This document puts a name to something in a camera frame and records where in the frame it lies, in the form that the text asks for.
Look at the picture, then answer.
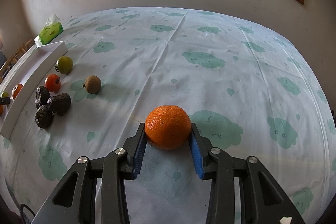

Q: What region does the large orange mandarin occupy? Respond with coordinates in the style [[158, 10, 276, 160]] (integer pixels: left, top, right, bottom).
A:
[[12, 84, 23, 100], [145, 105, 191, 150]]

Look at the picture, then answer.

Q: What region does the wrinkled dark passionfruit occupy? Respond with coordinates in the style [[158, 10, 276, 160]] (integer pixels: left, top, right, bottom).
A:
[[47, 93, 71, 117], [35, 86, 50, 109], [35, 105, 54, 128]]

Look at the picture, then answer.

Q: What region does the green tomato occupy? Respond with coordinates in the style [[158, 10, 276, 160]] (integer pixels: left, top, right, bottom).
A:
[[55, 56, 73, 75], [1, 92, 10, 98]]

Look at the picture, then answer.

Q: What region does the cloud print tablecloth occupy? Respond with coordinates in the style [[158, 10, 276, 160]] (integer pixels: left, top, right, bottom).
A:
[[1, 7, 335, 223]]

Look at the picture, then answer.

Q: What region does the large orange mandarin front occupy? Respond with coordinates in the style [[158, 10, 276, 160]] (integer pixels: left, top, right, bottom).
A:
[[12, 84, 23, 100]]

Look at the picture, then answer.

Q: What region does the green tissue box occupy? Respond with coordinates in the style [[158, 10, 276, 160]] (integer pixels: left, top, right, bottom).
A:
[[34, 14, 64, 48]]

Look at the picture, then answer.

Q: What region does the white rectangular tray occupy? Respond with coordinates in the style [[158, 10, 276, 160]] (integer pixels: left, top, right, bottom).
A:
[[1, 41, 68, 139]]

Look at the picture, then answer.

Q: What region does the black cable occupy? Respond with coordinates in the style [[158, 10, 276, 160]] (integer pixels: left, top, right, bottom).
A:
[[18, 203, 36, 221]]

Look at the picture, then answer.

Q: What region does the wooden chair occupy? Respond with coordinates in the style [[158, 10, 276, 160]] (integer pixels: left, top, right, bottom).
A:
[[1, 39, 33, 81]]

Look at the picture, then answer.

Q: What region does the brown kiwi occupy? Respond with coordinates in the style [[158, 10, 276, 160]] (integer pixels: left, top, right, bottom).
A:
[[83, 75, 101, 94]]

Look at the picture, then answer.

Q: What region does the wrinkled dark passionfruit front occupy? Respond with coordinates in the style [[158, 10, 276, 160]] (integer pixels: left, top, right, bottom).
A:
[[35, 105, 54, 128]]

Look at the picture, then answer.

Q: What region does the red tomato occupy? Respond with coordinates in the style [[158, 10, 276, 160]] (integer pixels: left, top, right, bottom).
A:
[[45, 74, 60, 93]]

